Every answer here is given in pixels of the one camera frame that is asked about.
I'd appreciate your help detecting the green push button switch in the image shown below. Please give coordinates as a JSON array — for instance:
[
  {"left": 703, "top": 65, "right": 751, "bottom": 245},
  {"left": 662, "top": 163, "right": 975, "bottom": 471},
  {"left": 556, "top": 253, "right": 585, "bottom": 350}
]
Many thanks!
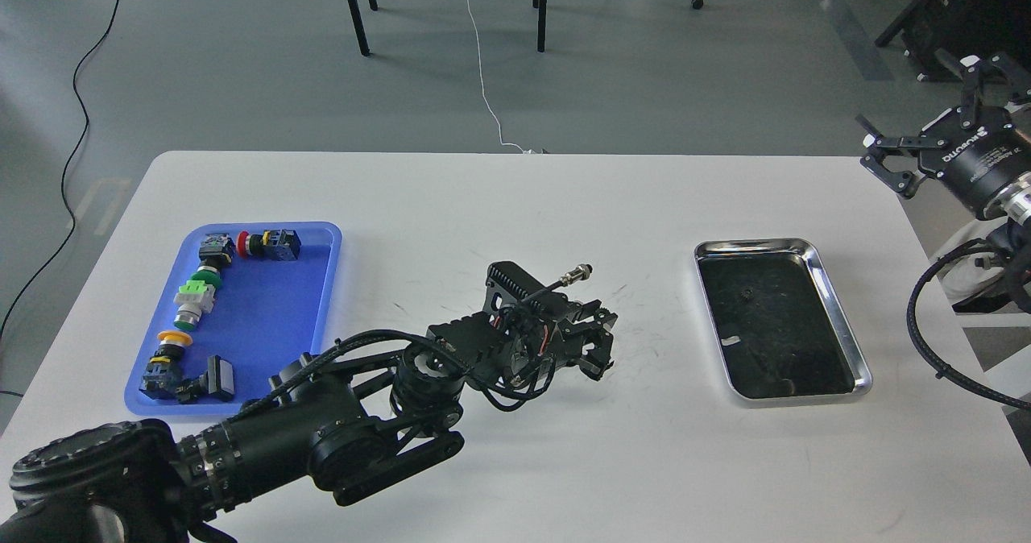
[{"left": 173, "top": 265, "right": 222, "bottom": 331}]

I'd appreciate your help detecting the black gripper screen left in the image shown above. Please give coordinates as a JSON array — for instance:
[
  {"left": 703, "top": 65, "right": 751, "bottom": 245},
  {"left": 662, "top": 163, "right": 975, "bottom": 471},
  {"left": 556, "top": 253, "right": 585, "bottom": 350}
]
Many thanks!
[{"left": 427, "top": 261, "right": 614, "bottom": 399}]

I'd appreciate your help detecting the blue plastic tray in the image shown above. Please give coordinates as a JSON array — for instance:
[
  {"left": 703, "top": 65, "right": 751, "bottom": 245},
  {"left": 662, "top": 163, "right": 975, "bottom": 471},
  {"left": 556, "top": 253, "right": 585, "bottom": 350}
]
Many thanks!
[{"left": 124, "top": 222, "right": 343, "bottom": 417}]

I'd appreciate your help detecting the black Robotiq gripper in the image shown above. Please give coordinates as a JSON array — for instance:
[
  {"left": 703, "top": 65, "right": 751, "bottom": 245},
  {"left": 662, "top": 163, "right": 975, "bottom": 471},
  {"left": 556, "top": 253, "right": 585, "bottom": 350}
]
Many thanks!
[{"left": 855, "top": 48, "right": 1031, "bottom": 222}]

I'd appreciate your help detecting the black square push button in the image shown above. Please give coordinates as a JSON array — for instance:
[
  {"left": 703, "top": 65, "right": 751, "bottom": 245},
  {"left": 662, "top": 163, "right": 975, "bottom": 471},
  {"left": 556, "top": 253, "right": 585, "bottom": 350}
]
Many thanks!
[{"left": 174, "top": 354, "right": 236, "bottom": 404}]

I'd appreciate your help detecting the silver metal tray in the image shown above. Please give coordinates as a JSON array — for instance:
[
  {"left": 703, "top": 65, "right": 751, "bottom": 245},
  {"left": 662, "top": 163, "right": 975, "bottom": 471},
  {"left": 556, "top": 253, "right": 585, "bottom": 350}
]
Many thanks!
[{"left": 694, "top": 238, "right": 872, "bottom": 408}]

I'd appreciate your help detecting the yellow push button switch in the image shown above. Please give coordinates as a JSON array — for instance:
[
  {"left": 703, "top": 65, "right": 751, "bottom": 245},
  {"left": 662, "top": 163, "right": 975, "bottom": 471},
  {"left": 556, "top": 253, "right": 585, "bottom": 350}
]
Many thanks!
[{"left": 139, "top": 330, "right": 194, "bottom": 400}]

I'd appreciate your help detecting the red emergency stop button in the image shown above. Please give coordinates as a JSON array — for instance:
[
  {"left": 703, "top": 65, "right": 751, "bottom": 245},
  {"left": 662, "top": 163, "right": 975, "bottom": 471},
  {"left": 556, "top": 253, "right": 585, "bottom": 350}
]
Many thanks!
[{"left": 235, "top": 230, "right": 301, "bottom": 261}]

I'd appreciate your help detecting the black selector switch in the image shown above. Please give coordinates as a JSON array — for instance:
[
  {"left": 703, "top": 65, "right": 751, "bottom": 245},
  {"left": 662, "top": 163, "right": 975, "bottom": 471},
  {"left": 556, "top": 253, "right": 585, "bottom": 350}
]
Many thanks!
[{"left": 197, "top": 232, "right": 236, "bottom": 272}]

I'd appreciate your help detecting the black floor cable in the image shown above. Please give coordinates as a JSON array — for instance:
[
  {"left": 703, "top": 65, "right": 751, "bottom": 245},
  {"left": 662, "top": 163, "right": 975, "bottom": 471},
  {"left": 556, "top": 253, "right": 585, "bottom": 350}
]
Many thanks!
[{"left": 0, "top": 0, "right": 198, "bottom": 399}]

